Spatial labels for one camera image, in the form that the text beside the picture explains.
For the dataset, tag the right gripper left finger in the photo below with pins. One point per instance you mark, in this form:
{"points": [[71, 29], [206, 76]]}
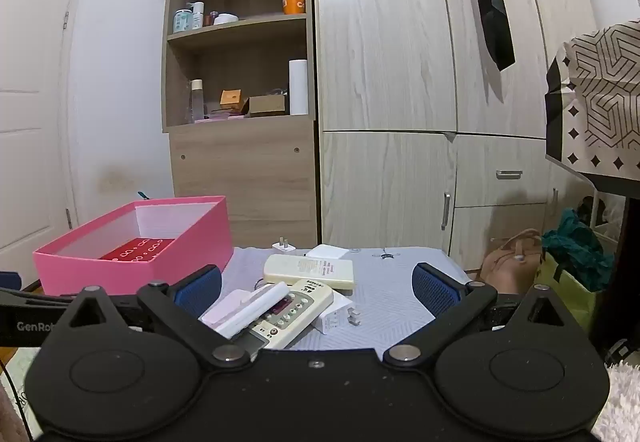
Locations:
{"points": [[176, 310]]}

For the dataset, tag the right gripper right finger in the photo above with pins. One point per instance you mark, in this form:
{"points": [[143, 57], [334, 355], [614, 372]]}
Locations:
{"points": [[456, 308]]}

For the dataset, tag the white TCL remote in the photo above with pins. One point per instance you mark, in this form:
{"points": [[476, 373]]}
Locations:
{"points": [[233, 313]]}

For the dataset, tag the pink cardboard box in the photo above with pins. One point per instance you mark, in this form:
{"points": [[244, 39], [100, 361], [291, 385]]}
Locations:
{"points": [[199, 227]]}

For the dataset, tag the cream air conditioner remote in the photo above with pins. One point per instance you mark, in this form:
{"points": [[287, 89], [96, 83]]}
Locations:
{"points": [[338, 274]]}

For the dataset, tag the small white plug adapter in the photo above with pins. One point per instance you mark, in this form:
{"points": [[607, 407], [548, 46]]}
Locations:
{"points": [[282, 245]]}

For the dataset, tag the grey-button air conditioner remote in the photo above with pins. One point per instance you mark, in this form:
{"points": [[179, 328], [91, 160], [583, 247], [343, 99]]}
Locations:
{"points": [[286, 320]]}

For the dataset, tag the white square charger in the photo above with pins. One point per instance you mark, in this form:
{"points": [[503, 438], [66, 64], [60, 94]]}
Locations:
{"points": [[327, 252]]}

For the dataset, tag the white patterned table cloth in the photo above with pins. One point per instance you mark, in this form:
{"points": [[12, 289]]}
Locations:
{"points": [[383, 296]]}

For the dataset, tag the lime green bag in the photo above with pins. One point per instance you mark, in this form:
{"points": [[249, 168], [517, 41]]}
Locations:
{"points": [[579, 300]]}

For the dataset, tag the teal green cloth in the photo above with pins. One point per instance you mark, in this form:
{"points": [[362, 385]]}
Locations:
{"points": [[576, 249]]}

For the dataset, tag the light wood wardrobe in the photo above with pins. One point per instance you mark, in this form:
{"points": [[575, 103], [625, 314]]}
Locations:
{"points": [[424, 142]]}

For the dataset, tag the orange small box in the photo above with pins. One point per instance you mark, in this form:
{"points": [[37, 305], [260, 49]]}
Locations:
{"points": [[231, 100]]}

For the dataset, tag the wooden open shelf unit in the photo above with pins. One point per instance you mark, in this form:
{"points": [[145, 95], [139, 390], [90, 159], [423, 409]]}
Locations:
{"points": [[264, 166]]}

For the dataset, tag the brown cardboard gift box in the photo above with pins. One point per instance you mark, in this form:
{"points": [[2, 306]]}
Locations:
{"points": [[266, 105]]}

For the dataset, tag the clear bottle beige cap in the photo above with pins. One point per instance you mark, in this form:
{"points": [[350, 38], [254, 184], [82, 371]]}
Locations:
{"points": [[197, 103]]}

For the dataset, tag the black white patterned bag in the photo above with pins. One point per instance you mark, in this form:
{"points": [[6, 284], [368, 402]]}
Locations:
{"points": [[592, 108]]}

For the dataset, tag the white paper roll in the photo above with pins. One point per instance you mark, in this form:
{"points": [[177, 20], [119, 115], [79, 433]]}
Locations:
{"points": [[298, 87]]}

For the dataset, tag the light blue jar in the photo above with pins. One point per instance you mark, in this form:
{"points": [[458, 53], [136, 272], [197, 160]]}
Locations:
{"points": [[182, 21]]}

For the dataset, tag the white pump bottle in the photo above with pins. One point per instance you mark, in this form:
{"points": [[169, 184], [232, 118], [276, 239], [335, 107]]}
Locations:
{"points": [[197, 8]]}

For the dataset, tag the white door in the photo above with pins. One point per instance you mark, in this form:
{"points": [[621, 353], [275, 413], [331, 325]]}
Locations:
{"points": [[36, 198]]}

